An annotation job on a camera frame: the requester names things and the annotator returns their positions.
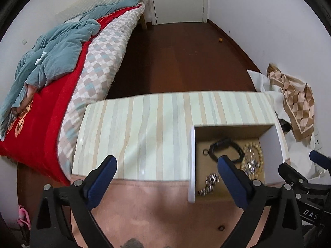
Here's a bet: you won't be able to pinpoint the teal quilt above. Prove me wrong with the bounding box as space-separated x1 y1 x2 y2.
0 0 143 141

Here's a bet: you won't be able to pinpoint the checkered bed sheet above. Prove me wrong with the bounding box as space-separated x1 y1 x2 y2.
57 2 146 179

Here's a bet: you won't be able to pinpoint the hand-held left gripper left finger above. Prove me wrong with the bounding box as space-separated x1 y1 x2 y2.
30 155 118 248

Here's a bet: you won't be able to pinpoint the white cardboard box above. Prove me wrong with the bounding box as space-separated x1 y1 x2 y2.
187 123 291 203

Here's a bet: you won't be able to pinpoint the thin silver bracelet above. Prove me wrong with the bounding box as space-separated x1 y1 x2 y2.
244 160 260 177

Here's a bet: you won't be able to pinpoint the black smartwatch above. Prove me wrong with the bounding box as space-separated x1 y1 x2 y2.
209 139 246 164

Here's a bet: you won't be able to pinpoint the pink table cloth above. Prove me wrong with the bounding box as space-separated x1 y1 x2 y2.
70 176 272 248

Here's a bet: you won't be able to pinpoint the beige checkered scarf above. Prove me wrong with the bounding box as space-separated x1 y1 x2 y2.
266 63 315 142

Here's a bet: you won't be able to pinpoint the white door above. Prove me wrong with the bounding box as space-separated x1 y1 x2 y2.
145 0 208 25

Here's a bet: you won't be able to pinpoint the striped table cloth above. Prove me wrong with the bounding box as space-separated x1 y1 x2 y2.
71 91 288 182

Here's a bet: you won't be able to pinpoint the white wall socket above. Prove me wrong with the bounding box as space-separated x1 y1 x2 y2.
313 133 324 151

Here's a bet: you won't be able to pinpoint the bed with red blanket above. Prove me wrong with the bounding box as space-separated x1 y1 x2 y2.
0 7 135 186

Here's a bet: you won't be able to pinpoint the thick silver chain bracelet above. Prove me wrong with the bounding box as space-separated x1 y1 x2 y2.
198 173 220 196

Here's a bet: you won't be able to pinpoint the wooden bead bracelet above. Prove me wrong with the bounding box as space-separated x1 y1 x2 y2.
240 142 264 179

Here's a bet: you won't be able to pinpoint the pink slippers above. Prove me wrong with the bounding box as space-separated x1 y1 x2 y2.
17 205 33 230

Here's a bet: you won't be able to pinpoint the wooden bed frame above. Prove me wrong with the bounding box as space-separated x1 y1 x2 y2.
140 1 151 30

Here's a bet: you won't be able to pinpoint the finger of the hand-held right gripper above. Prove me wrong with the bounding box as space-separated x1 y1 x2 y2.
278 162 314 188
309 150 331 171

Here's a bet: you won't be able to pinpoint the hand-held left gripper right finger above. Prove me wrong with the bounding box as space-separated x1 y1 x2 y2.
217 155 304 248

